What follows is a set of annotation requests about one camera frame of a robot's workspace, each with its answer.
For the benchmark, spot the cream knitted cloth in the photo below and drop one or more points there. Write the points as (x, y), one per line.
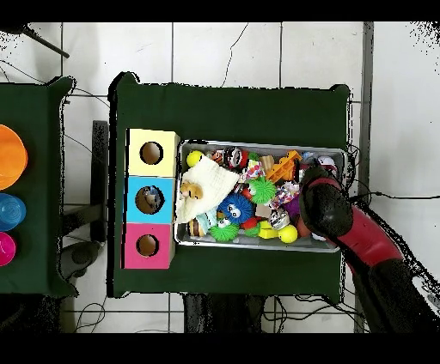
(216, 177)

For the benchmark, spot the orange plush toy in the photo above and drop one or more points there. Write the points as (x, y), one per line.
(190, 190)

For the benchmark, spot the orange toy building brick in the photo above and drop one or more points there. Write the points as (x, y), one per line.
(283, 166)

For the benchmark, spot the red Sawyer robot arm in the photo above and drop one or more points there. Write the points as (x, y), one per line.
(364, 240)

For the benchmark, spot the silver mesh bin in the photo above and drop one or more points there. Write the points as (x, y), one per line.
(192, 237)

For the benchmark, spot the wooden box with three holes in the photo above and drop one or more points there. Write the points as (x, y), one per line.
(151, 171)

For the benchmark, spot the crushed black can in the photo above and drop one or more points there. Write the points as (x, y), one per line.
(235, 157)

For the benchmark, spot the large blue spiky ball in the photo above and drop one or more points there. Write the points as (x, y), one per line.
(235, 207)

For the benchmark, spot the yellow smooth ball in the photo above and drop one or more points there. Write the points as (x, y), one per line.
(194, 158)

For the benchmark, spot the small green spiky ball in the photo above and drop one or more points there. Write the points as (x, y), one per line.
(262, 189)

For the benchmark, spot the green spiky toy with eyes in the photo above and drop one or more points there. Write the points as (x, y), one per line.
(224, 232)

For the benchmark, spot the dark green table cloth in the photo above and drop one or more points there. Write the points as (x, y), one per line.
(240, 113)

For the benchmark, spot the white baseball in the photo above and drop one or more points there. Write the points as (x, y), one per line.
(328, 161)

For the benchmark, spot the black stand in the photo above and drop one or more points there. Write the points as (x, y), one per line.
(99, 171)

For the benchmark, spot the green covered side table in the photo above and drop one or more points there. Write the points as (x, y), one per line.
(37, 274)

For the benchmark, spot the orange round bowl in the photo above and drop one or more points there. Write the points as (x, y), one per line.
(12, 156)

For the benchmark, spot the blue roll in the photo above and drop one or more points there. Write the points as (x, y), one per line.
(10, 212)

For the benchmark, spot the pink round cup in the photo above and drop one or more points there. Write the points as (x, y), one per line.
(6, 249)

